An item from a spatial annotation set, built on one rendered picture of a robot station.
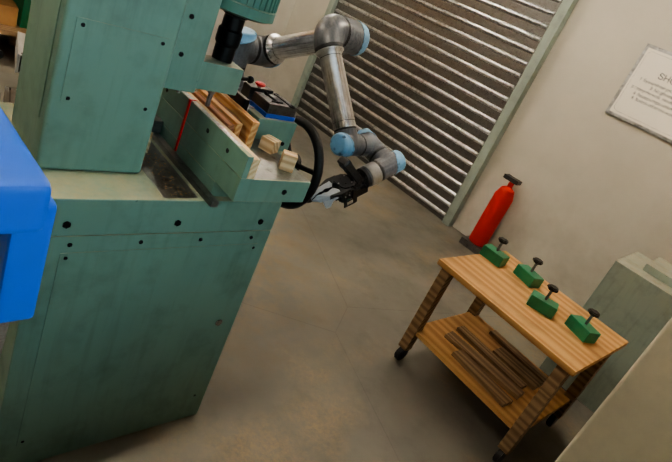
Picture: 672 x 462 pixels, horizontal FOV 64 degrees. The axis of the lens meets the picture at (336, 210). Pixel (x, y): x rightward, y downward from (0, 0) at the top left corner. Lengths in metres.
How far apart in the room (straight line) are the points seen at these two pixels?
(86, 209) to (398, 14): 3.93
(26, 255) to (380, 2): 4.61
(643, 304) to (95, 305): 2.36
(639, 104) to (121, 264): 3.26
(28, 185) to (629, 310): 2.73
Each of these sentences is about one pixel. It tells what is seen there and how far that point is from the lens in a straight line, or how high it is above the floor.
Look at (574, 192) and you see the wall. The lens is 3.95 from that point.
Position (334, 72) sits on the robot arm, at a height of 1.09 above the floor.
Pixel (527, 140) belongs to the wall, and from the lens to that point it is 4.08.
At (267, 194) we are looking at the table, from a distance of 1.27.
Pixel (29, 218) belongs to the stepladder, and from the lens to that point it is 0.45.
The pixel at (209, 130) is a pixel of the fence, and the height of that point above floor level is 0.93.
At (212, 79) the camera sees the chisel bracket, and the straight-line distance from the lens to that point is 1.37.
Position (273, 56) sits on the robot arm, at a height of 0.99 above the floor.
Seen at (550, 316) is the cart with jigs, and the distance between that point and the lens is 2.31.
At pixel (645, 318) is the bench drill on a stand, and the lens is 2.92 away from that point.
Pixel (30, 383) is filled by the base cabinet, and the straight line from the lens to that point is 1.47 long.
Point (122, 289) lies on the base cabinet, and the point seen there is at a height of 0.56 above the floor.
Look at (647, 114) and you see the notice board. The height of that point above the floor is 1.34.
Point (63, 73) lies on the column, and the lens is 1.16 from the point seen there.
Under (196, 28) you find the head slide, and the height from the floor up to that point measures 1.15.
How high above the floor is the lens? 1.37
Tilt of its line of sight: 22 degrees down
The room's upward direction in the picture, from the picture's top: 24 degrees clockwise
